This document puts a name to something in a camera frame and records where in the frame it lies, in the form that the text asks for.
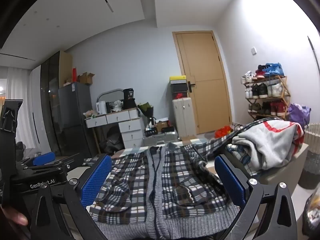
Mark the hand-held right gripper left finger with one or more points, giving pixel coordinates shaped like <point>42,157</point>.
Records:
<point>96,180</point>

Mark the purple bag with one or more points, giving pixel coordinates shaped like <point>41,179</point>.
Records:
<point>298,115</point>

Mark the dark laundry basket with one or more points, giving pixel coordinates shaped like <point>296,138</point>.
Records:
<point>311,170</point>

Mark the grey arched frame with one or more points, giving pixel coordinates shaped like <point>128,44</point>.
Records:
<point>110,91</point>

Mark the black coffee machine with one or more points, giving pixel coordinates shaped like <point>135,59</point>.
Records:
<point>128,100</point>

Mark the white kettle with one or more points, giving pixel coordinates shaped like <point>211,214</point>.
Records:
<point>101,108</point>

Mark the crinkled clear plastic bag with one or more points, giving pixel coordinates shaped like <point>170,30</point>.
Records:
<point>312,212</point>

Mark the wooden shoe rack with shoes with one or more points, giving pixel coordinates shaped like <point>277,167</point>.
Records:
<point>273,90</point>

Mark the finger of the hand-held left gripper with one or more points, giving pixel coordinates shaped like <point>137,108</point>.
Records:
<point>70,159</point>
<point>43,158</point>

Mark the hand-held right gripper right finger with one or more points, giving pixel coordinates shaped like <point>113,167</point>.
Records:
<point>230,180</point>

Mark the red bag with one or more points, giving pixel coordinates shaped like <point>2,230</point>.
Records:
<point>222,132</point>

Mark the white curtain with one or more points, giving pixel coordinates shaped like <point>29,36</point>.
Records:
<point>22,120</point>

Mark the red bottle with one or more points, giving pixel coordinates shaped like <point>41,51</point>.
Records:
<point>74,75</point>

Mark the dark glass wardrobe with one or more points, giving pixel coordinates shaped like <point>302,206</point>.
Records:
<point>51,92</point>

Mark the black cylinder case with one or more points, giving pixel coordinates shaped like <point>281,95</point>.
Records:
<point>151,132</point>

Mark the white ribbed panel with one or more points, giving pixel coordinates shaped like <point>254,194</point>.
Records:
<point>312,135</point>

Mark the yellow box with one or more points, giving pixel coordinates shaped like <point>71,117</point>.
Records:
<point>178,79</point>

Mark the black speaker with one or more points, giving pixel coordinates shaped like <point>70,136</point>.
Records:
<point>168,129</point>

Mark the grey plaid knit-trim jacket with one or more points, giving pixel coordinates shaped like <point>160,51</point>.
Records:
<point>175,170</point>

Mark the white tall cabinet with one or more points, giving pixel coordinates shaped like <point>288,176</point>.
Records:
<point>183,120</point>

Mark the small cardboard box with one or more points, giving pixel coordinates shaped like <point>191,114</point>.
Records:
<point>161,125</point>

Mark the person's left hand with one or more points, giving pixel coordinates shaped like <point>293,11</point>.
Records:
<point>13,216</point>

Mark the grey shoe box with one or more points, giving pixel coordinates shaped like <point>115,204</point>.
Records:
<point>178,86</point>

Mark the light wooden door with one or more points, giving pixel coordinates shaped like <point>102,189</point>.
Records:
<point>207,100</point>

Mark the white light switch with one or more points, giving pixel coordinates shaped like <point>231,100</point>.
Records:
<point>254,50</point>

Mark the silver suitcase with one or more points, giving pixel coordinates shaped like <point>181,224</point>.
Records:
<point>162,138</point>

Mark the open cardboard box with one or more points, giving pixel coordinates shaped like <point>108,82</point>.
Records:
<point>86,78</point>

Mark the white desk with drawers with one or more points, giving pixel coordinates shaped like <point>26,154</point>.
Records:
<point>131,130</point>

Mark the dark wrapped flower bouquet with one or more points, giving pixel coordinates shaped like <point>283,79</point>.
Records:
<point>145,108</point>

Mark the black backpack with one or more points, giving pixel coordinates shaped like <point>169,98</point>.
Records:
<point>112,140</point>

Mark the dark grey fridge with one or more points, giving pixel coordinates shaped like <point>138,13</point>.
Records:
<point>75,110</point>

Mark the grey storage bench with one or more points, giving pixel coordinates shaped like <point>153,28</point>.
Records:
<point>280,177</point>

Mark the black shoe box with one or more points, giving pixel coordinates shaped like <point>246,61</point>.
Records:
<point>180,95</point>

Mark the blue checked shirt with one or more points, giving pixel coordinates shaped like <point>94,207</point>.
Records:
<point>241,158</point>

